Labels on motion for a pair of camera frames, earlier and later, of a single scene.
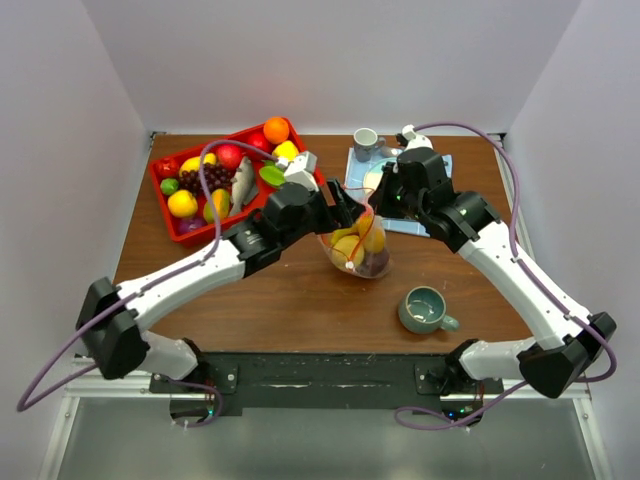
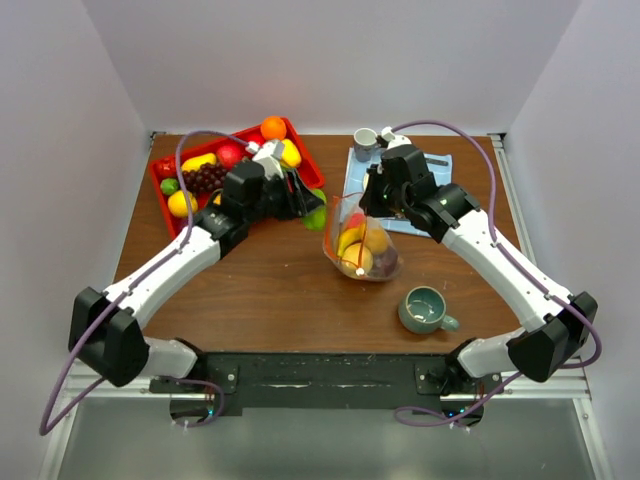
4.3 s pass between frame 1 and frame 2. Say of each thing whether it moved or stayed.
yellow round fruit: stayed
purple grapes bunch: stayed
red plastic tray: stayed
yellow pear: moved
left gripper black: moved
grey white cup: stayed
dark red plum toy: moved
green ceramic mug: stayed
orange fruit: stayed
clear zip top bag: moved
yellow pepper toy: stayed
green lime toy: stayed
